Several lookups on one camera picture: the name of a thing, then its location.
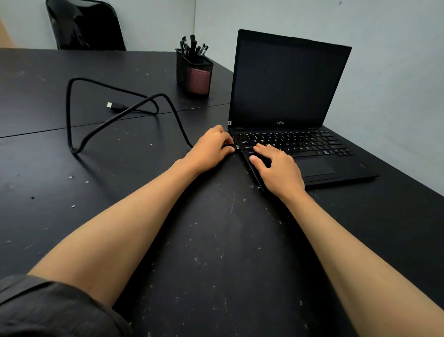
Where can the person's left hand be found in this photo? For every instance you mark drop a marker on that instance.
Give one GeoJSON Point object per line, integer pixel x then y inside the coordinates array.
{"type": "Point", "coordinates": [208, 149]}

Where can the black laptop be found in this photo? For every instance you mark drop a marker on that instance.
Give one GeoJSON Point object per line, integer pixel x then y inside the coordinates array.
{"type": "Point", "coordinates": [288, 80]}

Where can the brown wooden panel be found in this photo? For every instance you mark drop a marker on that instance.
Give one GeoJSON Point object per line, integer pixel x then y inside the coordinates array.
{"type": "Point", "coordinates": [5, 36]}

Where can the person's right hand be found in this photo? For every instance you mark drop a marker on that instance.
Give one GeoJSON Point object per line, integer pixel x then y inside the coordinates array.
{"type": "Point", "coordinates": [282, 173]}

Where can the dark grey shirt sleeve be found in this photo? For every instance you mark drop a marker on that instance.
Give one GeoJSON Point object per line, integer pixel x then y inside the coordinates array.
{"type": "Point", "coordinates": [52, 309]}

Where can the black chair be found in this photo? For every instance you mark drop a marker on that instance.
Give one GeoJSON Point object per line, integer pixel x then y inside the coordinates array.
{"type": "Point", "coordinates": [86, 27]}

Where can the person's right forearm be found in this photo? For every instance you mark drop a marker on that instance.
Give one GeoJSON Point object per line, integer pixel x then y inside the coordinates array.
{"type": "Point", "coordinates": [360, 264]}

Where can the bunch of black pens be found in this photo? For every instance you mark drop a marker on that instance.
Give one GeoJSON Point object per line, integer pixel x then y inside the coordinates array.
{"type": "Point", "coordinates": [192, 45]}

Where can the black mesh pen holder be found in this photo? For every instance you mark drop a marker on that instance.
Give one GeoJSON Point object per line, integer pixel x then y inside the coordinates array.
{"type": "Point", "coordinates": [184, 67]}

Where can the person's right thumb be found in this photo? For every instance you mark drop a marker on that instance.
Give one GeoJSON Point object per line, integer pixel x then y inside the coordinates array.
{"type": "Point", "coordinates": [258, 161]}

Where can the red paper pad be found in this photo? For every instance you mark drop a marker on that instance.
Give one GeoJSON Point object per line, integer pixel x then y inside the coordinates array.
{"type": "Point", "coordinates": [198, 80]}

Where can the person's left forearm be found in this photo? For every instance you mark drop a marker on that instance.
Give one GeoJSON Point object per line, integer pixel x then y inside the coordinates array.
{"type": "Point", "coordinates": [114, 236]}

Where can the person's left thumb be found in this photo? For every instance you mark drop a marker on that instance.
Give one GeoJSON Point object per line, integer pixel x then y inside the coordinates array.
{"type": "Point", "coordinates": [229, 149]}

